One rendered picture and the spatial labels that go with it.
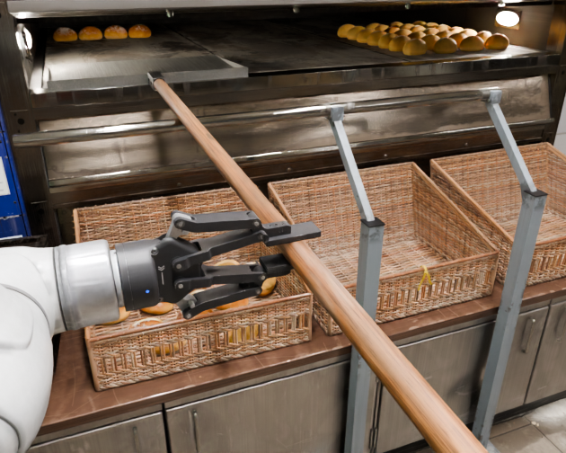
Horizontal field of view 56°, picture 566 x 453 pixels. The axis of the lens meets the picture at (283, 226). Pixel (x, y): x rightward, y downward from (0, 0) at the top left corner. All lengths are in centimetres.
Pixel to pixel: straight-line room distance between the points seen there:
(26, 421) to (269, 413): 112
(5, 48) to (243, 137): 67
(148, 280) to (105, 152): 105
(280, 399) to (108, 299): 96
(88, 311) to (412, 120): 152
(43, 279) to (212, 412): 92
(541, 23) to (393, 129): 77
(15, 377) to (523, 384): 180
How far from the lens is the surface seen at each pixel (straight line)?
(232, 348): 138
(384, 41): 221
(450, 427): 43
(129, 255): 58
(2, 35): 155
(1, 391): 41
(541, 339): 196
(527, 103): 225
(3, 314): 44
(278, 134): 170
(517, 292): 164
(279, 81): 167
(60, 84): 156
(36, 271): 57
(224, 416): 145
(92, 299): 57
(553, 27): 233
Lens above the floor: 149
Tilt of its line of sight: 27 degrees down
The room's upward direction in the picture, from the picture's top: straight up
